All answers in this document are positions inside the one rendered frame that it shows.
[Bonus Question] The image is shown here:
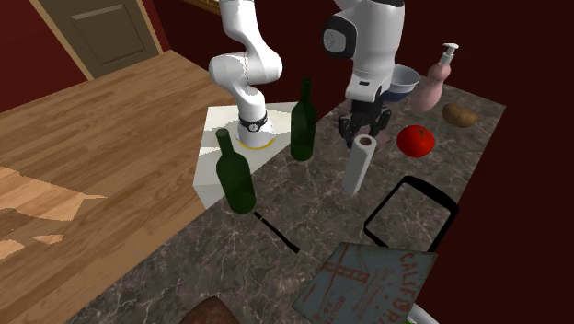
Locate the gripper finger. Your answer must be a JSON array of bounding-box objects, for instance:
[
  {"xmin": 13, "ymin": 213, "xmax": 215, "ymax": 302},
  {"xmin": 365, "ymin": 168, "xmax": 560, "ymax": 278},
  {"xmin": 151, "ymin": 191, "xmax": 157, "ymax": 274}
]
[
  {"xmin": 369, "ymin": 110, "xmax": 393, "ymax": 139},
  {"xmin": 338, "ymin": 115, "xmax": 360, "ymax": 150}
]

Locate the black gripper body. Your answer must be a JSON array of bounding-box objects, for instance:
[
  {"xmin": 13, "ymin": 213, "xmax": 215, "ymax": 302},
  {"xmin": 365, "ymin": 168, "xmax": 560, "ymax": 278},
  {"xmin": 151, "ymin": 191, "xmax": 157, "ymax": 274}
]
[{"xmin": 350, "ymin": 98, "xmax": 386, "ymax": 123}]

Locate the white paper towel roll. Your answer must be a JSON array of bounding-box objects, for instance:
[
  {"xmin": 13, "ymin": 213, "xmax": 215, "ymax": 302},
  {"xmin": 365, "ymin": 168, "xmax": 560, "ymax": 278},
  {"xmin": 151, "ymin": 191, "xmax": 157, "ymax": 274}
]
[{"xmin": 341, "ymin": 133, "xmax": 377, "ymax": 198}]

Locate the red tomato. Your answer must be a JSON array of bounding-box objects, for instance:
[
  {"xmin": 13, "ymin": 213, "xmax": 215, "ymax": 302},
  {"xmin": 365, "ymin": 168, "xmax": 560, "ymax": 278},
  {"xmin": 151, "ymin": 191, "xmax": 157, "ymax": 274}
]
[{"xmin": 396, "ymin": 124, "xmax": 437, "ymax": 159}]

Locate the tall green glass bottle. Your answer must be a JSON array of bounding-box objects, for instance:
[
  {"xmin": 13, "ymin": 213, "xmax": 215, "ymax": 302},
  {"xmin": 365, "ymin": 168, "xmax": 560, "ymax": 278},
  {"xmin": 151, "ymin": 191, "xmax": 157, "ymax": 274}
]
[
  {"xmin": 290, "ymin": 76, "xmax": 318, "ymax": 162},
  {"xmin": 214, "ymin": 128, "xmax": 258, "ymax": 215}
]

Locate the white and blue bowl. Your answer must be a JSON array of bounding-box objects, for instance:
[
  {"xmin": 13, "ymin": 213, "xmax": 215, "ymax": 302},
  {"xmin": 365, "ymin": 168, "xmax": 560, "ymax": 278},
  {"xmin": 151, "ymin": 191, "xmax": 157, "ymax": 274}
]
[{"xmin": 385, "ymin": 64, "xmax": 421, "ymax": 103}]

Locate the pink soap pump bottle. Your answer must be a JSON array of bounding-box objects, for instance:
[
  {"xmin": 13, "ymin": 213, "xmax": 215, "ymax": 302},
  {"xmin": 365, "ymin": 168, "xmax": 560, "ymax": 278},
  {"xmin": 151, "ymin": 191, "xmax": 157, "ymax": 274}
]
[{"xmin": 409, "ymin": 42, "xmax": 460, "ymax": 114}]

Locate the brown potato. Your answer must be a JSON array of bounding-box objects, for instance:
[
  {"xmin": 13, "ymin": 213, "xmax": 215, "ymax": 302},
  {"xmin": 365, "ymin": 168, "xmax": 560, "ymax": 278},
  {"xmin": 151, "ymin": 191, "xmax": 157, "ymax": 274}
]
[{"xmin": 441, "ymin": 102, "xmax": 480, "ymax": 130}]

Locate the black tablet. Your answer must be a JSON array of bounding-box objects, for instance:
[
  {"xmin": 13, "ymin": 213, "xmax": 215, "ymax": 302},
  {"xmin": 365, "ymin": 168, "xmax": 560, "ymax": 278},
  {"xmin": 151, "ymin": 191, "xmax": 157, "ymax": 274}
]
[{"xmin": 362, "ymin": 175, "xmax": 460, "ymax": 254}]

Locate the black pen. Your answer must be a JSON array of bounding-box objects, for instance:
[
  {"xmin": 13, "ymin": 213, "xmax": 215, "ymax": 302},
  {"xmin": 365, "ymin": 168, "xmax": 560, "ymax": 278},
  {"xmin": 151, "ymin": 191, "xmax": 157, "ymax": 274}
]
[{"xmin": 252, "ymin": 211, "xmax": 301, "ymax": 255}]

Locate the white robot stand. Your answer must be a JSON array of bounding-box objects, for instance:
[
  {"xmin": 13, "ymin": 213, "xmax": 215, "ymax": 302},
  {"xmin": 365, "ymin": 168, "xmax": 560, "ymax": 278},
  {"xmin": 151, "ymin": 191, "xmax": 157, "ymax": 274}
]
[{"xmin": 192, "ymin": 101, "xmax": 300, "ymax": 210}]

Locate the grey book with red print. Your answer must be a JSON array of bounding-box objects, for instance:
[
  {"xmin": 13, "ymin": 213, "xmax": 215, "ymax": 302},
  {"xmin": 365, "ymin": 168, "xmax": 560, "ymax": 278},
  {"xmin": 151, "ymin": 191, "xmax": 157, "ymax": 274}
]
[{"xmin": 292, "ymin": 242, "xmax": 439, "ymax": 324}]

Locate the white rounded object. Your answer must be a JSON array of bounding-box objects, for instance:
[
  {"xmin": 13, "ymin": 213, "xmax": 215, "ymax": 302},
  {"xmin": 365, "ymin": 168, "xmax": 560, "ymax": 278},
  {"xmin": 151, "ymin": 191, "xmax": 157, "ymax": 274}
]
[{"xmin": 405, "ymin": 303, "xmax": 441, "ymax": 324}]

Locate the brown bread loaf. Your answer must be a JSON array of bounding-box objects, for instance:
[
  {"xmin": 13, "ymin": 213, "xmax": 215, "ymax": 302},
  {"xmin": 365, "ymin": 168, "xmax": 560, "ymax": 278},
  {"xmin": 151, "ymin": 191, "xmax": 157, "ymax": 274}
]
[{"xmin": 178, "ymin": 295, "xmax": 241, "ymax": 324}]

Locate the brown panelled door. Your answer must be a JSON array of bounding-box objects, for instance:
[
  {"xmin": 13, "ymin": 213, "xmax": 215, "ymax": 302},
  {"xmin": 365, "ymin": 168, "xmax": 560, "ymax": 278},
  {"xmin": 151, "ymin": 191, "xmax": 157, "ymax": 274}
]
[{"xmin": 28, "ymin": 0, "xmax": 164, "ymax": 82}]

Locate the gold framed wall picture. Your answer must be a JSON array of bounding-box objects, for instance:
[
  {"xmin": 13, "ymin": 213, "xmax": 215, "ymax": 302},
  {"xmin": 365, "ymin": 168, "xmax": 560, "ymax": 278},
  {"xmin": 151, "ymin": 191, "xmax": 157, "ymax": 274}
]
[{"xmin": 182, "ymin": 0, "xmax": 223, "ymax": 17}]

